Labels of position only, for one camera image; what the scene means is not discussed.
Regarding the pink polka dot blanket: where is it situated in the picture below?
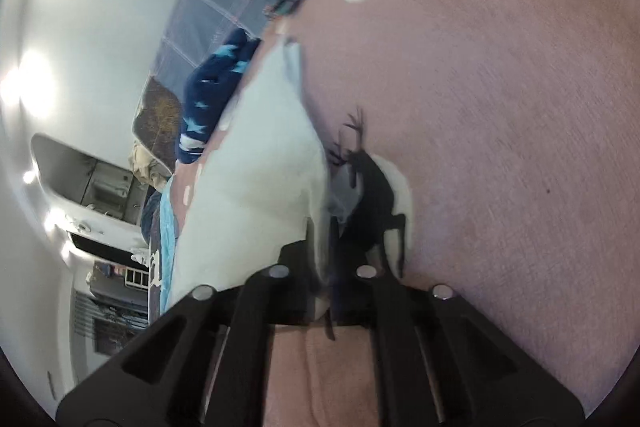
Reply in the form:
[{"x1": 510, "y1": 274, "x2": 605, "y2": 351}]
[{"x1": 162, "y1": 0, "x2": 640, "y2": 427}]

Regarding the arched doorway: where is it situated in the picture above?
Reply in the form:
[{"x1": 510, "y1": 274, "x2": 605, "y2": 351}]
[{"x1": 30, "y1": 133, "x2": 151, "y2": 228}]

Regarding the pale green t-shirt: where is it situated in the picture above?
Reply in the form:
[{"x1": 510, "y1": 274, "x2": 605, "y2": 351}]
[{"x1": 169, "y1": 39, "x2": 346, "y2": 308}]

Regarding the brown tree print pillow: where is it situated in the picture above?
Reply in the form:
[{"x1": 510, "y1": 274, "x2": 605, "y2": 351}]
[{"x1": 131, "y1": 76, "x2": 185, "y2": 175}]

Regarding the dark deer print blanket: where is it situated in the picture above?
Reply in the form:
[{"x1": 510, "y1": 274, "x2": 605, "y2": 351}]
[{"x1": 140, "y1": 192, "x2": 168, "y2": 323}]

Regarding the navy star fleece garment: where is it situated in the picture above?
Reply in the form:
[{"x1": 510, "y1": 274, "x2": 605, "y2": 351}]
[{"x1": 175, "y1": 28, "x2": 265, "y2": 166}]

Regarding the teal blanket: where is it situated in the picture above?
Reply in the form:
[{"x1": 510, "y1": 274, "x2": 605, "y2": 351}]
[{"x1": 157, "y1": 192, "x2": 182, "y2": 308}]

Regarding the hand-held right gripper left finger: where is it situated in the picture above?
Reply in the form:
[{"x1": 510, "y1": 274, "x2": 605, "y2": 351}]
[{"x1": 57, "y1": 241, "x2": 326, "y2": 427}]

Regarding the white ladder rack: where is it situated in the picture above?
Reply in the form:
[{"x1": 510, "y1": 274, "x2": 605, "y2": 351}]
[{"x1": 122, "y1": 252, "x2": 152, "y2": 294}]

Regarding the beige crumpled cloth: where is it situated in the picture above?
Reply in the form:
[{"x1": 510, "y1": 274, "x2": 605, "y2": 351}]
[{"x1": 129, "y1": 141, "x2": 168, "y2": 194}]

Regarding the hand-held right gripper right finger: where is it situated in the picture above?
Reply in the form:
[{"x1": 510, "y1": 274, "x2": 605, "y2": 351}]
[{"x1": 329, "y1": 219, "x2": 586, "y2": 427}]

